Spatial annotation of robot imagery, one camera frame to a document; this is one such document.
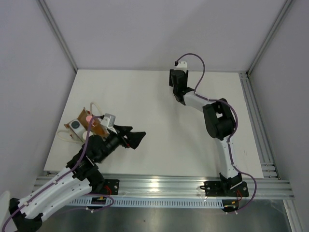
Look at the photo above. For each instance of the green liquid bottle white cap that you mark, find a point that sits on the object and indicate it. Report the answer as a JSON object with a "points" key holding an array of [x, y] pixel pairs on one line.
{"points": [[84, 136]]}

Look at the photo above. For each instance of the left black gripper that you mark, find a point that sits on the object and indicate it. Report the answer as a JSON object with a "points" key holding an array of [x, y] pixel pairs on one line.
{"points": [[134, 138]]}

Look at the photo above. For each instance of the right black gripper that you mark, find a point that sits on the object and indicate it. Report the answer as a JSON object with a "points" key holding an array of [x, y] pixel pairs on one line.
{"points": [[186, 76]]}

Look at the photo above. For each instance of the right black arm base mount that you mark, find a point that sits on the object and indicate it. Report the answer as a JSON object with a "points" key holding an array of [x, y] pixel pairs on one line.
{"points": [[220, 189]]}

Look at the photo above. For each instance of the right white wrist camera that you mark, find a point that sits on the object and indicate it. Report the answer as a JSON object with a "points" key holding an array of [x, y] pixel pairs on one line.
{"points": [[181, 65]]}

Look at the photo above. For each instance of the left aluminium frame post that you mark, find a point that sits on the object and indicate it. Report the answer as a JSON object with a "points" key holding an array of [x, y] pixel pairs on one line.
{"points": [[47, 14]]}

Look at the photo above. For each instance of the aluminium mounting rail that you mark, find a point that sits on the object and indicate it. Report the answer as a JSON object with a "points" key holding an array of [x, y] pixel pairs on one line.
{"points": [[153, 186]]}

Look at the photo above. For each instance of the white slotted cable duct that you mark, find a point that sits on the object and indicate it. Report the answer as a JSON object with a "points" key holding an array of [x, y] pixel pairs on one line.
{"points": [[147, 202]]}

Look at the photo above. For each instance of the pink cap amber bottle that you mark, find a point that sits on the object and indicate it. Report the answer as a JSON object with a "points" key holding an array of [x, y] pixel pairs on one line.
{"points": [[96, 126]]}

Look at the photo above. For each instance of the aluminium frame post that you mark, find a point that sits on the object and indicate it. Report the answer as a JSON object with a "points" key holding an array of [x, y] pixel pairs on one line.
{"points": [[47, 14], [275, 26]]}

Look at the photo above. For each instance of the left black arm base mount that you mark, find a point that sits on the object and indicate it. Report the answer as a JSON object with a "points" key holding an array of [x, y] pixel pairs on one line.
{"points": [[108, 186]]}

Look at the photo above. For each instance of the right aluminium frame post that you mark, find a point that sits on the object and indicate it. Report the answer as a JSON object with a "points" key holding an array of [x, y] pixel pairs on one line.
{"points": [[275, 26]]}

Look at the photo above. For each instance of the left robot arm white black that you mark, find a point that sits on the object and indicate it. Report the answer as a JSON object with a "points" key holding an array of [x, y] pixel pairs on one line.
{"points": [[79, 177]]}

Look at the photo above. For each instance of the right side aluminium rail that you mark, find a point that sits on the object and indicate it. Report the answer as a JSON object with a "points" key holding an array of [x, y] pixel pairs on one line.
{"points": [[262, 142]]}

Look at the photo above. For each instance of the white bottle grey cap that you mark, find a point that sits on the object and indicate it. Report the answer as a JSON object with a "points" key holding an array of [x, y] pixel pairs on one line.
{"points": [[76, 129]]}

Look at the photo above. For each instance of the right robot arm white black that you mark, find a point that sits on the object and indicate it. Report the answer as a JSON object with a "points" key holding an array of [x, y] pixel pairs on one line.
{"points": [[220, 125]]}

